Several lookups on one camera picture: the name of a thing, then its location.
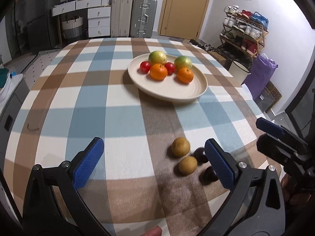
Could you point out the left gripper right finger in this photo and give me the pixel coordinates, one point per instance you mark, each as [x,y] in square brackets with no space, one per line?
[255,204]

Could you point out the shoe rack with shoes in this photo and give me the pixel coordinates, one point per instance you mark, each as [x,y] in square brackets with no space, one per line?
[244,30]

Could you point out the purple bag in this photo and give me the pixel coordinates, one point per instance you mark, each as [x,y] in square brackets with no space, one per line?
[261,72]

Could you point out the brown longan fruit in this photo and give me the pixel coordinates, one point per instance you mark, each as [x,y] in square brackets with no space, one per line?
[180,147]
[187,165]

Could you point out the red cherry tomato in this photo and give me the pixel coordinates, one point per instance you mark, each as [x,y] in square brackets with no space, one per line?
[145,67]
[170,68]

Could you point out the checkered tablecloth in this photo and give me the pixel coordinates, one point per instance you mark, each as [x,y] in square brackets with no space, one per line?
[86,92]

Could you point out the wooden door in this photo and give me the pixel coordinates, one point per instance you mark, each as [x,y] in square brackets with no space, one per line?
[182,18]

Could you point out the grey refrigerator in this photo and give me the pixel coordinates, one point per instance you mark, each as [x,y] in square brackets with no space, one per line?
[30,26]

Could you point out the white drawer desk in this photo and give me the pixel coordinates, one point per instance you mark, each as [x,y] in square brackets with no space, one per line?
[95,14]

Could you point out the yellow pear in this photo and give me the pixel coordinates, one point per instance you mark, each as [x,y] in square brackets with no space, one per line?
[157,57]

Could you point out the silver suitcase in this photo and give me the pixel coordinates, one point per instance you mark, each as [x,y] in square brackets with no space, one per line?
[142,18]

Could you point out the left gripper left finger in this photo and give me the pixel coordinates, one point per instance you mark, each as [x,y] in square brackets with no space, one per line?
[52,203]

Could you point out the beige suitcase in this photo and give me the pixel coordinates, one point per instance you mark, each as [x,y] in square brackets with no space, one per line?
[120,18]

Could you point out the person's left hand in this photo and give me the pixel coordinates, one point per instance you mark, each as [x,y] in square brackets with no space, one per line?
[156,231]

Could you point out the person's right hand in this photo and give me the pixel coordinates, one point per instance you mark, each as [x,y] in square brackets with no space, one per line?
[292,193]

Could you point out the dark purple plum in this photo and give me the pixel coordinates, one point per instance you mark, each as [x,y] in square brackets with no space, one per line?
[200,155]
[208,176]

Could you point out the woven laundry basket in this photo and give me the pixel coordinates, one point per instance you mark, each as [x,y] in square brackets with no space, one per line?
[73,28]

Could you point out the cream round plate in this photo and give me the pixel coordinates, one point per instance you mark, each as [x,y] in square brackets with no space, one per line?
[171,88]

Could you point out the orange mandarin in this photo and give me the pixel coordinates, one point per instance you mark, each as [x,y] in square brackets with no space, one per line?
[185,75]
[158,72]

